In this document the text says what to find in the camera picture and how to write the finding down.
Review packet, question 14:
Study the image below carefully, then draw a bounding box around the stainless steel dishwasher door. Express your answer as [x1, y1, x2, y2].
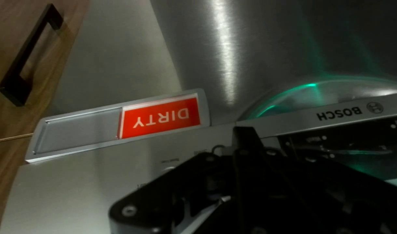
[0, 0, 397, 234]

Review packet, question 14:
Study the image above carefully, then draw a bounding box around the black slanted cabinet handle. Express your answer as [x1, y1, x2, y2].
[0, 3, 65, 108]

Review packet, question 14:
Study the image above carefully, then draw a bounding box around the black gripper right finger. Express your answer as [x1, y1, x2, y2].
[245, 126, 397, 234]

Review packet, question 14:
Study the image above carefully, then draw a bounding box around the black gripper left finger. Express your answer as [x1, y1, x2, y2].
[108, 126, 247, 234]

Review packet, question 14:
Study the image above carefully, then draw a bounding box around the wooden cabinet beside dishwasher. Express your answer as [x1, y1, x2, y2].
[0, 0, 92, 234]

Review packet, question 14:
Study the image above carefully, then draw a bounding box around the red dirty sign magnet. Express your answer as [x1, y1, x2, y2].
[25, 89, 209, 165]

